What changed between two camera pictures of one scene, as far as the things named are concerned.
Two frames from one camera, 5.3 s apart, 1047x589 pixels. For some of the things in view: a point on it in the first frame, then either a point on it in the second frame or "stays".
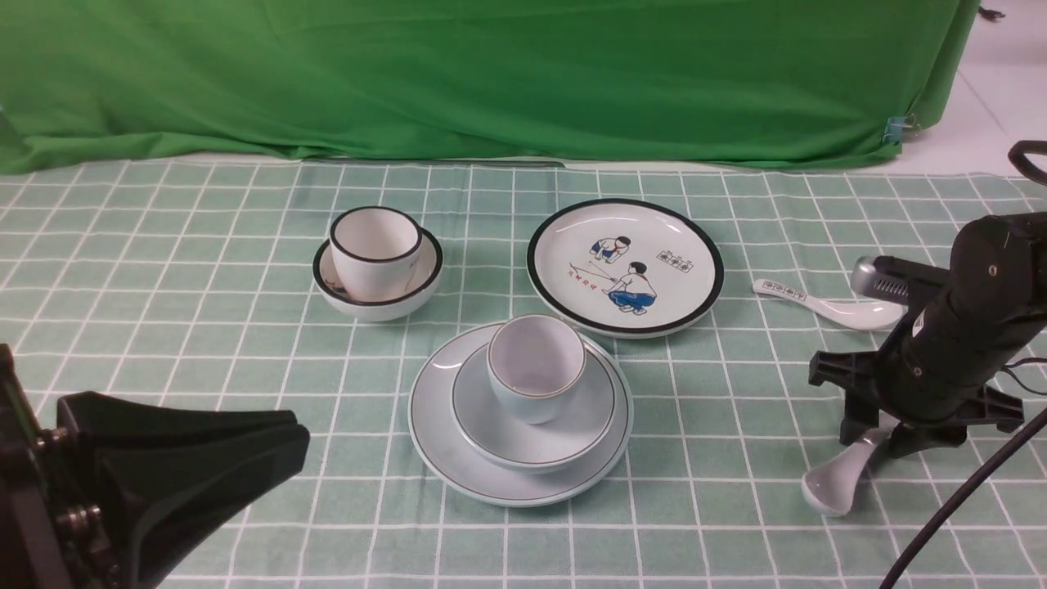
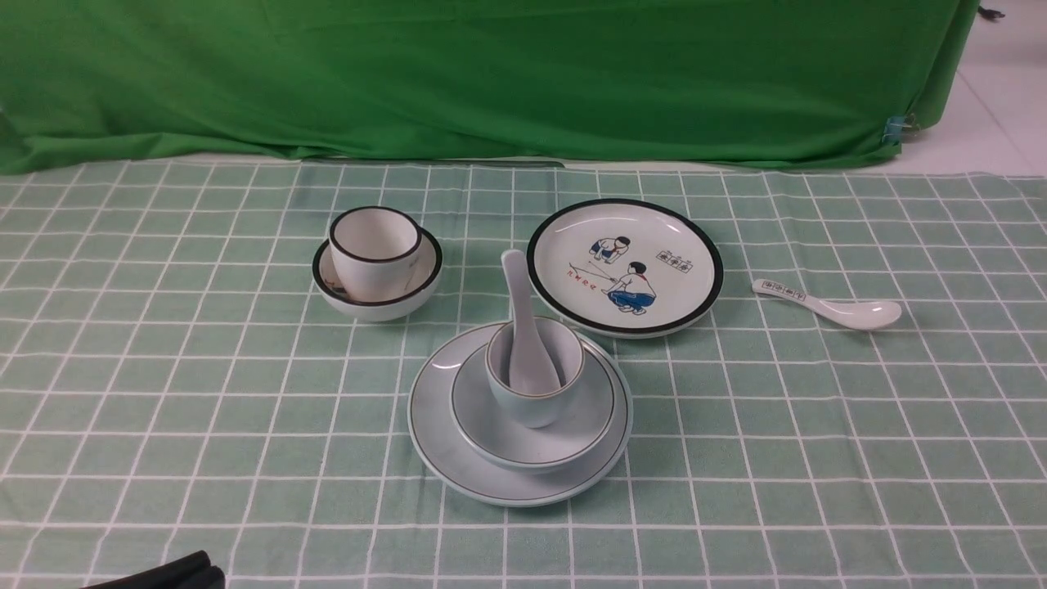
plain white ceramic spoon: [829, 488] → [532, 371]
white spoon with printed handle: [857, 315] stays
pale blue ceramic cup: [536, 364] stays
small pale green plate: [493, 433] stays
